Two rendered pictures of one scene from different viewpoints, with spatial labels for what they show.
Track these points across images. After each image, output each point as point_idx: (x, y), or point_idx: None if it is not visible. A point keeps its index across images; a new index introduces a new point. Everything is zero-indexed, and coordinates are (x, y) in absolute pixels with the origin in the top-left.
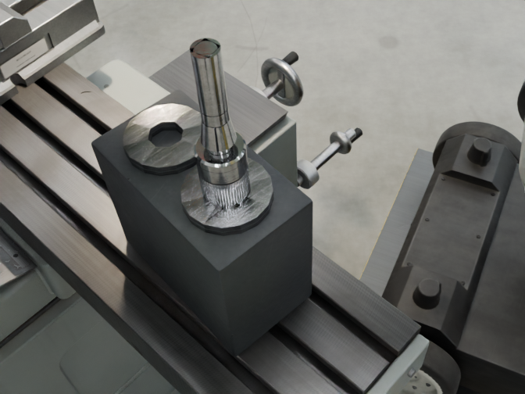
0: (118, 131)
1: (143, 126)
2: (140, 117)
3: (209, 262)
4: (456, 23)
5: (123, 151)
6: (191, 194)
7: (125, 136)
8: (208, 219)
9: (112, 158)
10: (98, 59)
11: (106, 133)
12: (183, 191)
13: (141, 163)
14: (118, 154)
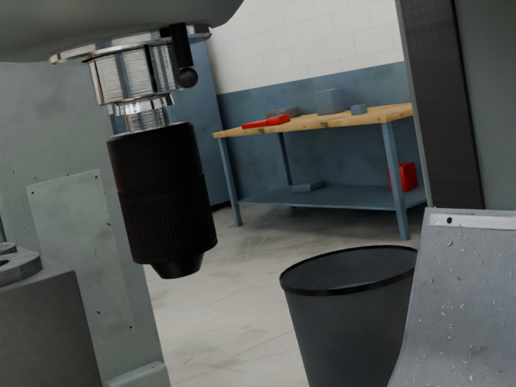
0: (38, 277)
1: (7, 266)
2: (4, 269)
3: (21, 247)
4: None
5: (43, 269)
6: (3, 248)
7: (31, 259)
8: (2, 243)
9: (58, 265)
10: None
11: (52, 275)
12: (8, 248)
13: (31, 251)
14: (50, 267)
